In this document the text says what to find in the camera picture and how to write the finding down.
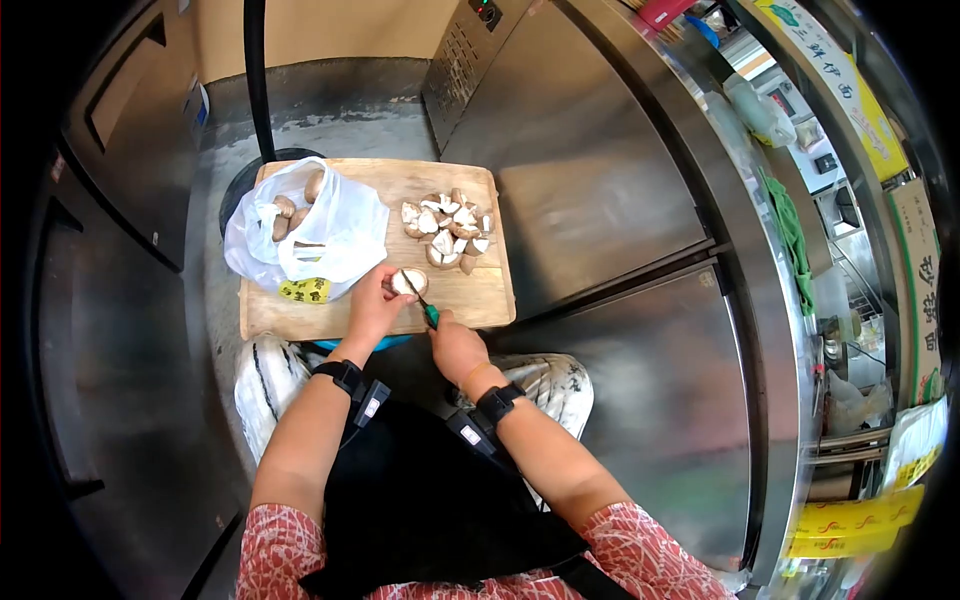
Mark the white plastic bag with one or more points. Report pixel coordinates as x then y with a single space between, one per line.
345 225

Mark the green cloth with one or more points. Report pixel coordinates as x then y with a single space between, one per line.
791 232

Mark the black wrist band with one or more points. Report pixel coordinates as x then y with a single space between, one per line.
487 412
349 382

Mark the wooden cutting board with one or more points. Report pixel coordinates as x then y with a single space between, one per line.
465 296

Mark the person's left hand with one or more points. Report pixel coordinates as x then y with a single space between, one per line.
371 311

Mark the whole brown mushroom cap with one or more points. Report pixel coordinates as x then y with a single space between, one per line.
412 281

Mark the person's right hand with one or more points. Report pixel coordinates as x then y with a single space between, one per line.
454 351

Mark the stainless steel refrigerator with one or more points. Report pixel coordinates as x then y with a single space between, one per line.
600 187

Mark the person's right fingers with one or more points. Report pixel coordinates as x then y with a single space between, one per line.
439 328

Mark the brown mushroom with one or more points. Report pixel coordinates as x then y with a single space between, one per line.
284 205
314 185
298 217
280 228

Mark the person's body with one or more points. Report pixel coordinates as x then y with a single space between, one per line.
420 495

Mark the stainless steel cabinet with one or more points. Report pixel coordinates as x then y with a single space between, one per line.
127 300

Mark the pile of cut mushroom pieces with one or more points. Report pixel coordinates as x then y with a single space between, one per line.
448 229

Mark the blue plastic basin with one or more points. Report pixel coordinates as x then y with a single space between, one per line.
352 344

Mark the person's left thumb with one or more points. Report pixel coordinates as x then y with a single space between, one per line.
403 300

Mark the person's left fingers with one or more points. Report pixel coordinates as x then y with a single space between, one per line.
384 271

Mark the full storage shelf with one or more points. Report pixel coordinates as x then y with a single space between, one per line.
862 225

